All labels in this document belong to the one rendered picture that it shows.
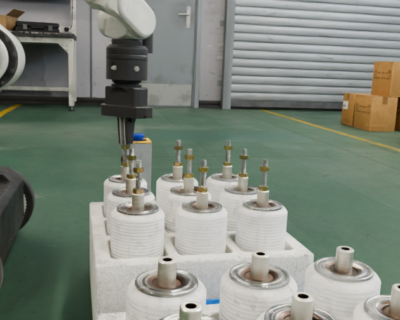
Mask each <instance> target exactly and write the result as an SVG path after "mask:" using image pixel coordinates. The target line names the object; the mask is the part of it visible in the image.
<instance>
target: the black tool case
mask: <svg viewBox="0 0 400 320"><path fill-rule="evenodd" d="M15 25H16V27H15V31H27V32H52V33H60V30H59V29H58V28H59V24H58V23H44V22H24V21H16V22H15Z"/></svg>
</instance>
